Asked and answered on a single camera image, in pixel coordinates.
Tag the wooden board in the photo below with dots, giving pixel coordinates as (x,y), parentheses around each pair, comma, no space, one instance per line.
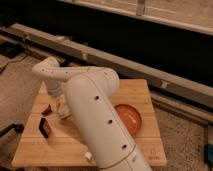
(65,147)

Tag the black cable clamp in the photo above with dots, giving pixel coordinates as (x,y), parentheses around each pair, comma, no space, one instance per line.
(18,128)

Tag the orange bowl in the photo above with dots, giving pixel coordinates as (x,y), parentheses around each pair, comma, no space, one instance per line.
(130,117)

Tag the blue object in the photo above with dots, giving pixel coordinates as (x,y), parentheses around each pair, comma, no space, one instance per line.
(208,154)

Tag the grey metal rail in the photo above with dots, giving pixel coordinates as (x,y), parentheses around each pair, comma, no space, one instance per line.
(188,89)

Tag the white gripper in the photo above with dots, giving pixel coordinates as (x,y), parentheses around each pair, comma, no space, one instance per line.
(54,89)

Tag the black box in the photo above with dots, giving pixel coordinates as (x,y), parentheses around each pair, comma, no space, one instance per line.
(10,50)

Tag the small white block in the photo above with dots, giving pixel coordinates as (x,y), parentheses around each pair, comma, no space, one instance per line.
(88,156)

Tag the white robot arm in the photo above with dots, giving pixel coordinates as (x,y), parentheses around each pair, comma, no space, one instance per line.
(87,90)

